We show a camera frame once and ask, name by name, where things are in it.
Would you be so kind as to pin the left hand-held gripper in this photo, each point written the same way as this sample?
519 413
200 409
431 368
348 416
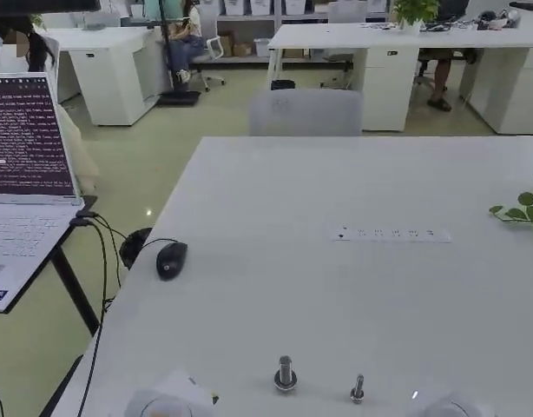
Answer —
162 401

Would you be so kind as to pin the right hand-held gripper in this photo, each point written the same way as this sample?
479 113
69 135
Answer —
451 408

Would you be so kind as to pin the small steel bolt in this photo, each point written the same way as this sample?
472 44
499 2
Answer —
357 388

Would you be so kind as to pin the large steel bolt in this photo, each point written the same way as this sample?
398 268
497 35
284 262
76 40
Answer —
285 372

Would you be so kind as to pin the black computer mouse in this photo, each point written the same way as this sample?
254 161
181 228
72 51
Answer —
171 260

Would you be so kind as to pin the black round device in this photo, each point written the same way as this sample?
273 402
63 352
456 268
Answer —
134 247

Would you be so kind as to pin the black laptop stand table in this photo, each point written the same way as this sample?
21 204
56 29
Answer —
71 269

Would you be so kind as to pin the white built-in socket panel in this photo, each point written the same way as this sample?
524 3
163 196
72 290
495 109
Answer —
388 233

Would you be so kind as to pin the green leafy plant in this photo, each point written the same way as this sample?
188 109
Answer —
524 210

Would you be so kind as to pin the white laptop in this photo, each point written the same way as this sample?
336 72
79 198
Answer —
19 182

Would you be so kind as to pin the black pole stand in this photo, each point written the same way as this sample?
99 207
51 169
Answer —
173 93

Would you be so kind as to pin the long white office desk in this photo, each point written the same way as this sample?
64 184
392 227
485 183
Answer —
405 74

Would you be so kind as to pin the white office chair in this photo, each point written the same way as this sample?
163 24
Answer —
209 48

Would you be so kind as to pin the grey office chair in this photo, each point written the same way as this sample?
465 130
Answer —
342 65

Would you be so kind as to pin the shelf with storage boxes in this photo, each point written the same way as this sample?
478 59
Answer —
266 26

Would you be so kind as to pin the potted green plant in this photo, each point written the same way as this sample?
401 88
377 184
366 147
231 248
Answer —
414 13

